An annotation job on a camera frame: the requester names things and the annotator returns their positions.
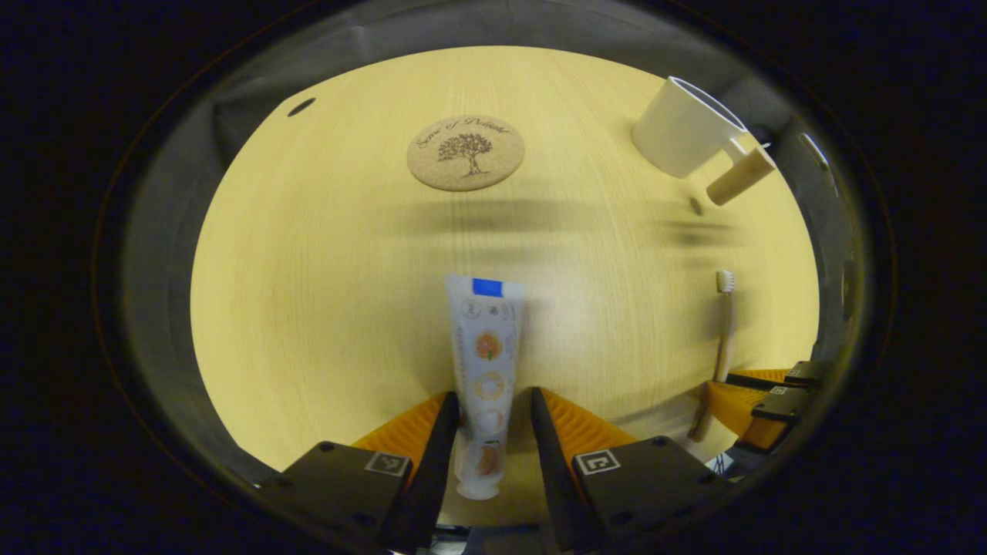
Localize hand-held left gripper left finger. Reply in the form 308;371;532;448
258;391;461;552

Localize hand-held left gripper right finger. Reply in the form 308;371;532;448
529;387;729;553

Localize wooden toothbrush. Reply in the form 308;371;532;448
689;270;736;442

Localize white toothpaste tube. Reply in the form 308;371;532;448
445;274;527;500

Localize white cup with wooden handle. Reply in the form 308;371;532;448
632;76;777;207

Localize round cork coaster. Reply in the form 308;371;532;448
406;115;526;192

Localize light wooden desktop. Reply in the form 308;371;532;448
190;45;820;529

